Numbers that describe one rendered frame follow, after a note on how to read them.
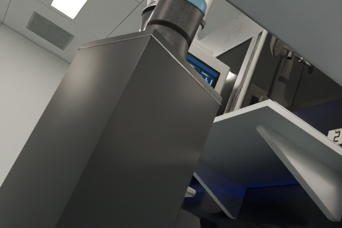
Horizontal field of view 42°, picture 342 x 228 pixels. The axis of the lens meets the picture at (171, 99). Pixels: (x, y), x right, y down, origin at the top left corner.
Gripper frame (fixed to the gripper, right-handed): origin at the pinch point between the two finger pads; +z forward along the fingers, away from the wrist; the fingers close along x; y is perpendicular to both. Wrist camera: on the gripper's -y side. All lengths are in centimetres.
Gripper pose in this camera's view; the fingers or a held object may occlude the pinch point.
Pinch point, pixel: (274, 51)
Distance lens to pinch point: 135.3
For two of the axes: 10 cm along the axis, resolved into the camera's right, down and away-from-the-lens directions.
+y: 8.1, 5.1, 3.0
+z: -3.7, 8.4, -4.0
